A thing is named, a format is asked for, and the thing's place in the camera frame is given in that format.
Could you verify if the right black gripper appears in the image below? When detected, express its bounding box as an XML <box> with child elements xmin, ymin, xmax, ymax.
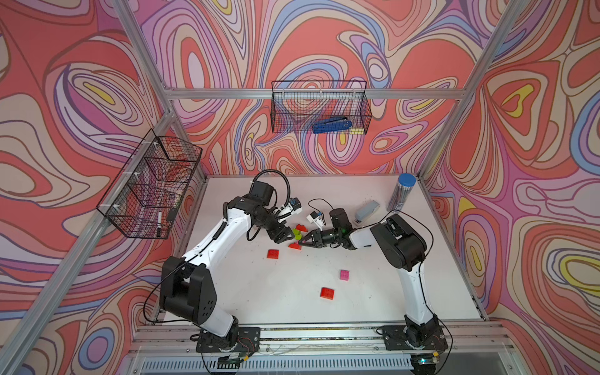
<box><xmin>297</xmin><ymin>228</ymin><xmax>341</xmax><ymax>248</ymax></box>

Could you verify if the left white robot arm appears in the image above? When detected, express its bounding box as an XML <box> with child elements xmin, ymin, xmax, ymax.
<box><xmin>155</xmin><ymin>176</ymin><xmax>302</xmax><ymax>352</ymax></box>

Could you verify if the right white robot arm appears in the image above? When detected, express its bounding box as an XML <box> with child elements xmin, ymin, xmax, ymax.
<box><xmin>298</xmin><ymin>209</ymin><xmax>448</xmax><ymax>353</ymax></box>

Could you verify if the red lego brick back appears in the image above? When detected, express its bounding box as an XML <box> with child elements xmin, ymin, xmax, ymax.
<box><xmin>267</xmin><ymin>249</ymin><xmax>280</xmax><ymax>259</ymax></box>

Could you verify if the red lego brick front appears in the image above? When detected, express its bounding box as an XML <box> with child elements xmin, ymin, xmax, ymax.
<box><xmin>320</xmin><ymin>287</ymin><xmax>335</xmax><ymax>300</ymax></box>

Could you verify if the grey small case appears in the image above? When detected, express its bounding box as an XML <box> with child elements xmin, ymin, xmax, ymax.
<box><xmin>354</xmin><ymin>200</ymin><xmax>380</xmax><ymax>224</ymax></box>

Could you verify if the blue capped clear cylinder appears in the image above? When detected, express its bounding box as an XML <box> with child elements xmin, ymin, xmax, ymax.
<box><xmin>387</xmin><ymin>173</ymin><xmax>417</xmax><ymax>211</ymax></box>

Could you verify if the black marker in basket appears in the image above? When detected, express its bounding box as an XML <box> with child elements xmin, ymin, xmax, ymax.
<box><xmin>156</xmin><ymin>211</ymin><xmax>163</xmax><ymax>238</ymax></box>

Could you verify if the blue object in basket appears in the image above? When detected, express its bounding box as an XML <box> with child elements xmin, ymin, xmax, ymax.
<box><xmin>312</xmin><ymin>117</ymin><xmax>353</xmax><ymax>134</ymax></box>

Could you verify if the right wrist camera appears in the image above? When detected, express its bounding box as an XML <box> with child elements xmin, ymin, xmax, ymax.
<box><xmin>307</xmin><ymin>211</ymin><xmax>326</xmax><ymax>230</ymax></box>

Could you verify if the black wire basket back wall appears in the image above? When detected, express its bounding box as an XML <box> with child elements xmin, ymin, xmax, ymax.
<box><xmin>270</xmin><ymin>78</ymin><xmax>372</xmax><ymax>135</ymax></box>

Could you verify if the black wire basket wall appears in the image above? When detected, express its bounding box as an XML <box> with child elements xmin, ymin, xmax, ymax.
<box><xmin>96</xmin><ymin>130</ymin><xmax>203</xmax><ymax>240</ymax></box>
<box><xmin>270</xmin><ymin>78</ymin><xmax>372</xmax><ymax>135</ymax></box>

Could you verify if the black wire basket left wall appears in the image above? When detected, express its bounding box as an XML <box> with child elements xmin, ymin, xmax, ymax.
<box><xmin>96</xmin><ymin>130</ymin><xmax>203</xmax><ymax>240</ymax></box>

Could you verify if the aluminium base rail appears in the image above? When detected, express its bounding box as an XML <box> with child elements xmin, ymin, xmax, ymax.
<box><xmin>118</xmin><ymin>321</ymin><xmax>528</xmax><ymax>374</ymax></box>

